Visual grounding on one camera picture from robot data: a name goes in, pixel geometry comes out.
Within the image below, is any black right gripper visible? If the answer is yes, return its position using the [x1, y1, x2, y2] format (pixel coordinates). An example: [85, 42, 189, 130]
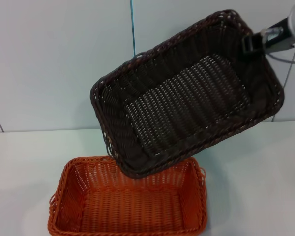
[242, 17, 295, 55]

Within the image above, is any orange woven plastic basket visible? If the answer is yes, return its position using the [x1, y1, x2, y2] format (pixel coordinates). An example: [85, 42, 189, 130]
[48, 155, 207, 236]

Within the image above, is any blue wall joint strip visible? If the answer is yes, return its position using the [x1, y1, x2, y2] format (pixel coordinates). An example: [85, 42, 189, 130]
[130, 0, 138, 57]

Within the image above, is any dark brown woven basket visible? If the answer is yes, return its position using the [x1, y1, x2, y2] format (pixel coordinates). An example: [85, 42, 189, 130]
[89, 9, 285, 179]

